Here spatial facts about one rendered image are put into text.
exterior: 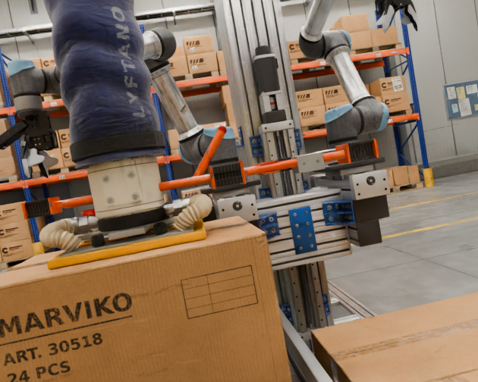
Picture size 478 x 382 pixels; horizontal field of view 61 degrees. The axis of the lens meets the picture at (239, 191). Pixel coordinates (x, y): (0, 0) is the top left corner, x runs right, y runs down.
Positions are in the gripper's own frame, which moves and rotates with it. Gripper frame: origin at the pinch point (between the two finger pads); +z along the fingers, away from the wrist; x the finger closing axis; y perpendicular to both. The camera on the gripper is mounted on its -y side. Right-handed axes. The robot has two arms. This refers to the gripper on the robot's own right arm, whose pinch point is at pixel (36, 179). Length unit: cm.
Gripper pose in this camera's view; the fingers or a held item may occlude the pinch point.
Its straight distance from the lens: 137.1
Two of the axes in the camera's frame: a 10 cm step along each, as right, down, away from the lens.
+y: 9.8, -1.8, 1.1
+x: -1.2, -0.3, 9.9
